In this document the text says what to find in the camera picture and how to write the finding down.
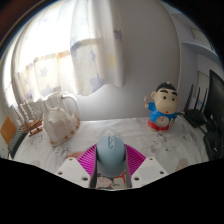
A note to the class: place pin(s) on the cartoon boy figure clock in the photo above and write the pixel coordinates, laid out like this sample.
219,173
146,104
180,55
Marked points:
163,106

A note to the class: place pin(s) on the white cartoon print tablecloth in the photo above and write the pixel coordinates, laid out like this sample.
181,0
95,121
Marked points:
133,136

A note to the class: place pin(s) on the dark green keyboard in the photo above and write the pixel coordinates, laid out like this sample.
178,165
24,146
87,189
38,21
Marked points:
16,141

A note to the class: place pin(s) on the black box device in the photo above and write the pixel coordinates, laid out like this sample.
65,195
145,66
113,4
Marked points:
215,143

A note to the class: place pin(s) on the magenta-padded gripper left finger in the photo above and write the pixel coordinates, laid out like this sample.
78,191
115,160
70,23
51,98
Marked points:
74,169

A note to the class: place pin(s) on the black computer monitor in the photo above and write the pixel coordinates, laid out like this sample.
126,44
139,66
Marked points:
216,96

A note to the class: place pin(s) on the white star print curtain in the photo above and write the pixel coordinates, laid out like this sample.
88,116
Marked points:
76,43

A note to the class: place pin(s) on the white wall shelf unit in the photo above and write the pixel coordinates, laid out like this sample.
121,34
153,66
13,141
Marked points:
196,43

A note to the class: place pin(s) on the light blue computer mouse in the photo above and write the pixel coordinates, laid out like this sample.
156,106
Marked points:
111,156

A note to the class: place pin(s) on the large white conch shell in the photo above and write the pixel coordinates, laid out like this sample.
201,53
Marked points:
60,126

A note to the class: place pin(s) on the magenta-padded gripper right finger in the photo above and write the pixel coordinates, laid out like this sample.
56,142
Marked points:
146,168

